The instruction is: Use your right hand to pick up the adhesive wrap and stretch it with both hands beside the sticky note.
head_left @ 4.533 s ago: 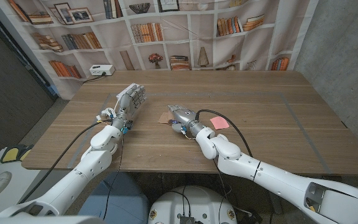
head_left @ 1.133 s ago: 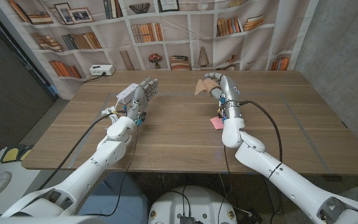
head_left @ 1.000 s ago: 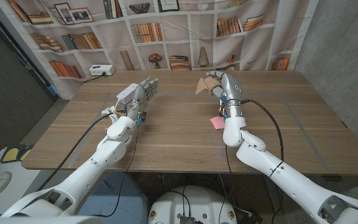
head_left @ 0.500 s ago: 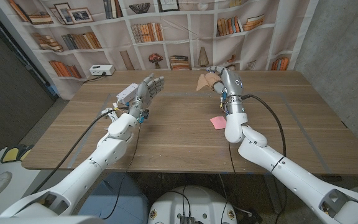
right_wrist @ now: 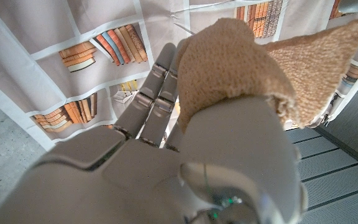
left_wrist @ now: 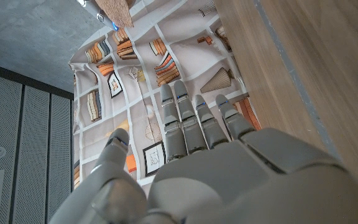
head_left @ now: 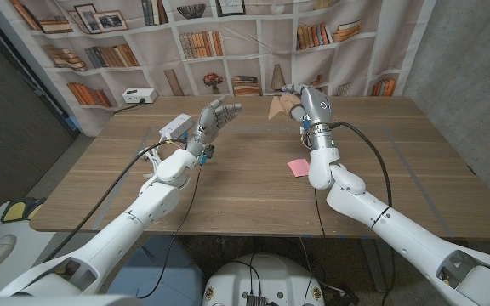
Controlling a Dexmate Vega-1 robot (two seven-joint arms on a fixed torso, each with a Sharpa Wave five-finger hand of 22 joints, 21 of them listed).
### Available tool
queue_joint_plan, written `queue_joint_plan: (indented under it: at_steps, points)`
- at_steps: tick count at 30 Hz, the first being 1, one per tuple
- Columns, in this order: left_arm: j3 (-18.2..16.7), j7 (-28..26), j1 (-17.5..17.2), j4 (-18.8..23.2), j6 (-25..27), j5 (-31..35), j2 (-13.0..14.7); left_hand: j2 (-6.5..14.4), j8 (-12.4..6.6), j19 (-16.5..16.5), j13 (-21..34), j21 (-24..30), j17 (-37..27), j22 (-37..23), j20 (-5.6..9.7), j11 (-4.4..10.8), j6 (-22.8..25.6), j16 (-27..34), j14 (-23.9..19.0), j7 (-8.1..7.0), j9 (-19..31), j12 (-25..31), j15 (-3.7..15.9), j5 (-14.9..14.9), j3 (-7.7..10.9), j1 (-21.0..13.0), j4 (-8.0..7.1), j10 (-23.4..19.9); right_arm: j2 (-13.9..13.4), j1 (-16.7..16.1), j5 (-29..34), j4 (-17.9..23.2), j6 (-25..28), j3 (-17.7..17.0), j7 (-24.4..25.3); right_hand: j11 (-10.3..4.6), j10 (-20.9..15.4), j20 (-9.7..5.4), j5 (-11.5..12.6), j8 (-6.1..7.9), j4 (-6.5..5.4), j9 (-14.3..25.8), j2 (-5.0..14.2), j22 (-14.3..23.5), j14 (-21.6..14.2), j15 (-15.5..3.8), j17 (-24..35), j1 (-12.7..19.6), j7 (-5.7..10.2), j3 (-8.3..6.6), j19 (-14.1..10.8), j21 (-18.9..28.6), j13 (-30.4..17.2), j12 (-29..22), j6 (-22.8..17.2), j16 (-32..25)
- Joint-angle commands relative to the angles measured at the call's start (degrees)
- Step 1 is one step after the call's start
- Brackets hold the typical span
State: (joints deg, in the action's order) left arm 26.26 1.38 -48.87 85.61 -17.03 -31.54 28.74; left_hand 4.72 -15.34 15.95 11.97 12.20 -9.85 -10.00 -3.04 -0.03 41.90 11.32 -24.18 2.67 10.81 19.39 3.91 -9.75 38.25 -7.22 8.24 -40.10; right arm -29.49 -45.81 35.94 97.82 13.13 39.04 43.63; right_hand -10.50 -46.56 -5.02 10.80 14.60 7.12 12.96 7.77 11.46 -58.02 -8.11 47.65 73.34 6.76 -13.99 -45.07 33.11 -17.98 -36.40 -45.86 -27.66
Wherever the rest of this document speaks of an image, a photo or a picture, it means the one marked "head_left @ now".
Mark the white floor platform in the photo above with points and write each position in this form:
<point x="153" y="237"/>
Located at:
<point x="28" y="255"/>

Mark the tan adhesive wrap roll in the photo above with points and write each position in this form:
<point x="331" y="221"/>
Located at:
<point x="281" y="106"/>

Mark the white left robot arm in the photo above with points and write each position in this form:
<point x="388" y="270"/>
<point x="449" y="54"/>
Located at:
<point x="151" y="208"/>

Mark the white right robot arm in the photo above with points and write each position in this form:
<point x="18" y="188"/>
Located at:
<point x="398" y="229"/>

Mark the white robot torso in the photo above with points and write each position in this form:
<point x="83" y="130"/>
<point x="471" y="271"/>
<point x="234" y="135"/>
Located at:
<point x="266" y="276"/>

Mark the pink sticky note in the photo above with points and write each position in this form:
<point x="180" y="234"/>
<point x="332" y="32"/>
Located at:
<point x="298" y="168"/>

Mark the white power strip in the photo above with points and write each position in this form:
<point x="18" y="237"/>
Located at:
<point x="176" y="126"/>

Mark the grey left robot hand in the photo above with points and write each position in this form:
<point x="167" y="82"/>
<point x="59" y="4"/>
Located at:
<point x="211" y="123"/>

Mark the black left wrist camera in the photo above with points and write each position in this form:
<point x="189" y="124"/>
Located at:
<point x="206" y="154"/>

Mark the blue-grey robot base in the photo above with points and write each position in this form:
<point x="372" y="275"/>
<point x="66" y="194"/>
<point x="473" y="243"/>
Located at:
<point x="172" y="276"/>

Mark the grey table leg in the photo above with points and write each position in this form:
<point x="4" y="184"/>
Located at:
<point x="374" y="268"/>

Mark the white socket box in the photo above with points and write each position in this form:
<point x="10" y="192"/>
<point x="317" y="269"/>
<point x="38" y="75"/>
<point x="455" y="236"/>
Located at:
<point x="138" y="95"/>

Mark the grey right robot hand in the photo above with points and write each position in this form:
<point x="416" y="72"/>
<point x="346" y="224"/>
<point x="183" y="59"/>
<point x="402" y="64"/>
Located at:
<point x="317" y="106"/>

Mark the printed bookshelf backdrop cloth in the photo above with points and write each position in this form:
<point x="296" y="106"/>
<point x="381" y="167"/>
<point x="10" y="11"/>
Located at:
<point x="245" y="55"/>

